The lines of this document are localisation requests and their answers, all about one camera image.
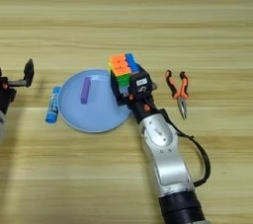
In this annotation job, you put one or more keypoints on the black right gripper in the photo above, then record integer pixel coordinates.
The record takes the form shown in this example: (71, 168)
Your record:
(141, 104)

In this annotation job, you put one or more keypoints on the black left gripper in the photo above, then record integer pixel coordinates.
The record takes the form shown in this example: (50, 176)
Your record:
(6, 94)

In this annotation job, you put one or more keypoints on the colourful puzzle cube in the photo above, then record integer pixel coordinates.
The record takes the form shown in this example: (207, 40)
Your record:
(123, 66)

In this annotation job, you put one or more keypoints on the purple rectangular block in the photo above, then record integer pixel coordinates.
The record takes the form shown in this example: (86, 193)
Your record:
(85, 90)

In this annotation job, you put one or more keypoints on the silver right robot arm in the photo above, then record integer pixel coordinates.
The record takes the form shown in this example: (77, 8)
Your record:
(168, 165)

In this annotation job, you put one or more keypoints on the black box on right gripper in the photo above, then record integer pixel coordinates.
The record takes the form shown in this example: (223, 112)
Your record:
(141, 86)

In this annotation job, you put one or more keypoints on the round blue plate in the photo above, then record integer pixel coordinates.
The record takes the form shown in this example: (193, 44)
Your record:
(95, 116)

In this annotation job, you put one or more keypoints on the orange black needle-nose pliers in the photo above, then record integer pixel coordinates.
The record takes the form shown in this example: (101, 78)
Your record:
(180, 94)

